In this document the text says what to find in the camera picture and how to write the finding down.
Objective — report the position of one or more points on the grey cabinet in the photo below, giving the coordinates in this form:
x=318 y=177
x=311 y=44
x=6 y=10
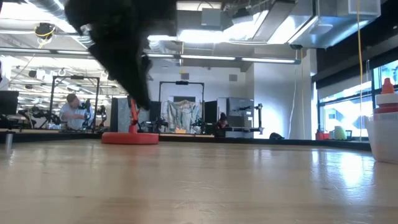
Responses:
x=239 y=105

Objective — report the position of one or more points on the green object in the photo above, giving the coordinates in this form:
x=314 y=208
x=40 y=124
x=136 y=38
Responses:
x=339 y=133

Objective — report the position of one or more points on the black monitor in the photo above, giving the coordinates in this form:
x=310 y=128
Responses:
x=8 y=102

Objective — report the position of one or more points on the grey partition panel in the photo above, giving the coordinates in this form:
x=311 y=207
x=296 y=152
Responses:
x=121 y=115

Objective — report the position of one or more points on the silver ventilation duct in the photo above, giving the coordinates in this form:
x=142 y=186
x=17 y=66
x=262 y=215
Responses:
x=335 y=28

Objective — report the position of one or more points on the person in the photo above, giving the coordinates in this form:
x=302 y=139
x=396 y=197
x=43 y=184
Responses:
x=222 y=119
x=73 y=115

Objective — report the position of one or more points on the large orange food coloring bottle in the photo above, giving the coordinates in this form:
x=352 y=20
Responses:
x=387 y=99

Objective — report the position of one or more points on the translucent white plastic container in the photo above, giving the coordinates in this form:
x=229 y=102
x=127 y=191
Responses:
x=385 y=140

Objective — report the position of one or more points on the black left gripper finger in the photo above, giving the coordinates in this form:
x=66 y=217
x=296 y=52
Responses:
x=141 y=77
x=116 y=71

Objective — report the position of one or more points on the silver metal post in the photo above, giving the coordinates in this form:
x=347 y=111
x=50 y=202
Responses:
x=9 y=140

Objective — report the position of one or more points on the distant black robot arms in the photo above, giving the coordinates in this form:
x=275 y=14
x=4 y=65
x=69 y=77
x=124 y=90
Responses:
x=46 y=116

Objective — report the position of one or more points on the black metal frame rig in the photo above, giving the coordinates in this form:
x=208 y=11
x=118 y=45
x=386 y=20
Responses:
x=77 y=77
x=182 y=82

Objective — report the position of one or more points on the red box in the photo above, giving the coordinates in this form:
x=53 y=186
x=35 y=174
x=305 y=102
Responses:
x=321 y=136

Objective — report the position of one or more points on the grey cloth cover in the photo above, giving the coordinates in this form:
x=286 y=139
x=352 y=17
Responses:
x=182 y=113

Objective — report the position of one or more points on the black aluminium table frame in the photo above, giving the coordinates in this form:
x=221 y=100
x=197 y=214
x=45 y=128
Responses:
x=46 y=136

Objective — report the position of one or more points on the black dome object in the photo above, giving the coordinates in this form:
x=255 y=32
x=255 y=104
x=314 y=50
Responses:
x=276 y=136

